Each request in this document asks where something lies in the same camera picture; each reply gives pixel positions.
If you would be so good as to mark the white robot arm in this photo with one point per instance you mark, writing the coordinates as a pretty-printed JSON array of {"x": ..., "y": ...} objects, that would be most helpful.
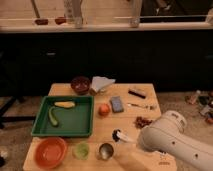
[{"x": 165, "y": 134}]

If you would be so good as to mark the dark maroon bowl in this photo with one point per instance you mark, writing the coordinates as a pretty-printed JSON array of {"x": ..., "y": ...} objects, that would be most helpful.
[{"x": 80, "y": 85}]

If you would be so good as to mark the orange red bowl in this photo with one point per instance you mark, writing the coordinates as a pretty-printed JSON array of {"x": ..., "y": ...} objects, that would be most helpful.
[{"x": 50, "y": 152}]

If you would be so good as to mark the white folded cloth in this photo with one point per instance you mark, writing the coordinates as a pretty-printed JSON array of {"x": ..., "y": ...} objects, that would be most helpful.
[{"x": 99, "y": 83}]

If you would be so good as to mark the orange peach fruit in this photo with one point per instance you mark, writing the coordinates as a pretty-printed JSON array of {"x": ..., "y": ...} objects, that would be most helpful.
[{"x": 104, "y": 110}]

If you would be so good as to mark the blue grey sponge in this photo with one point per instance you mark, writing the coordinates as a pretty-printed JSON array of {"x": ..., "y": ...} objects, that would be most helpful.
[{"x": 116, "y": 104}]

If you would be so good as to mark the wooden table board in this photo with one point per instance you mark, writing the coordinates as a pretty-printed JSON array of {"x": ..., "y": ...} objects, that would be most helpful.
[{"x": 127, "y": 158}]

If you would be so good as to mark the black eraser block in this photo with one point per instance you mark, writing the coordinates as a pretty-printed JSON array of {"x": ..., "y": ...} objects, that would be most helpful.
[{"x": 137, "y": 93}]

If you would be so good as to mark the yellow corn cob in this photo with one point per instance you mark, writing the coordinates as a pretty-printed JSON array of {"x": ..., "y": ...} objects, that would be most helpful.
[{"x": 65, "y": 104}]

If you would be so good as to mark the green plastic tray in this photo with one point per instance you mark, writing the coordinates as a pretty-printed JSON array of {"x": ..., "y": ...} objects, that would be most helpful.
[{"x": 73, "y": 122}]

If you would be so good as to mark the bunch of red grapes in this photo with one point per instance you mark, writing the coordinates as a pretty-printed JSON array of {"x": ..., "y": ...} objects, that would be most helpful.
[{"x": 141, "y": 122}]

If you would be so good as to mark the green cucumber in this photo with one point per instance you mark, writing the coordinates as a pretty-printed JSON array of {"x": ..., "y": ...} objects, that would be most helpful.
[{"x": 53, "y": 120}]

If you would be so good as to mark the silver metal cup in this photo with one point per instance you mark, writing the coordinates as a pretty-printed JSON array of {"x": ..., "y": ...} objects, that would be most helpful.
[{"x": 106, "y": 151}]

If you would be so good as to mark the light green cup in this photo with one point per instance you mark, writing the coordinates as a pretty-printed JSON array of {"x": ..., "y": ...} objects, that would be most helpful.
[{"x": 81, "y": 151}]

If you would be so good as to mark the red object on shelf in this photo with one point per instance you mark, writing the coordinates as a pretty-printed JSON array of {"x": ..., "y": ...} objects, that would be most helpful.
[
  {"x": 60, "y": 20},
  {"x": 41, "y": 21}
]

